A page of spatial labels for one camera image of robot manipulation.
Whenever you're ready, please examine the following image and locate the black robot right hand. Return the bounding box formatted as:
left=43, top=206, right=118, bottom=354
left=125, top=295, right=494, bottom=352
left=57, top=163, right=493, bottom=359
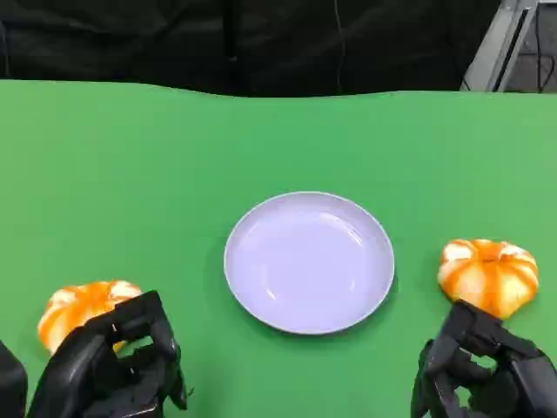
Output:
left=411, top=301, right=557, bottom=418

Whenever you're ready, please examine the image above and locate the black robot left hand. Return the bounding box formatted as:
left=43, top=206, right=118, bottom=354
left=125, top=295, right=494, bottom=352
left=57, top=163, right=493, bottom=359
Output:
left=25, top=290, right=189, bottom=418

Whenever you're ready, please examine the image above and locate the orange white toy bread roll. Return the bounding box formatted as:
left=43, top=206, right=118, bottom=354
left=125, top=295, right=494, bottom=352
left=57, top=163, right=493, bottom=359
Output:
left=37, top=280, right=144, bottom=354
left=437, top=238, right=540, bottom=319

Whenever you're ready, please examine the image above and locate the green table cloth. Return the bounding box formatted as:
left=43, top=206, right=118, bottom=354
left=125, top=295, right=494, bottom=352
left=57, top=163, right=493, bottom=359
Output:
left=0, top=78, right=557, bottom=418

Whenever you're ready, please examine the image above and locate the lilac plate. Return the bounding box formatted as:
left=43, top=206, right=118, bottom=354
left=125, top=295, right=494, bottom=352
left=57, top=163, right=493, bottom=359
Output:
left=223, top=190, right=396, bottom=336

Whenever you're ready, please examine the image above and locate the black backdrop curtain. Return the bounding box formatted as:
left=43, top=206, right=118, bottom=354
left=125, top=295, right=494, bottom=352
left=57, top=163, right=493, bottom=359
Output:
left=0, top=0, right=502, bottom=98

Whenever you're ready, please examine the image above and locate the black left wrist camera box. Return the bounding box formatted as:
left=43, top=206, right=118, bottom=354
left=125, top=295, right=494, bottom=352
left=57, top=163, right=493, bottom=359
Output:
left=0, top=339, right=29, bottom=418

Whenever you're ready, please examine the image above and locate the black looped floor cable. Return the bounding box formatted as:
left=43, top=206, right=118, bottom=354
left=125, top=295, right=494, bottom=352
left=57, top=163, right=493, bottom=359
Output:
left=533, top=3, right=557, bottom=92

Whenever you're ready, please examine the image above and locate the aluminium frame profile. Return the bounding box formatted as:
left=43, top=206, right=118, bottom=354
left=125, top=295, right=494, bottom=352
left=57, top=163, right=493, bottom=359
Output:
left=460, top=0, right=545, bottom=92

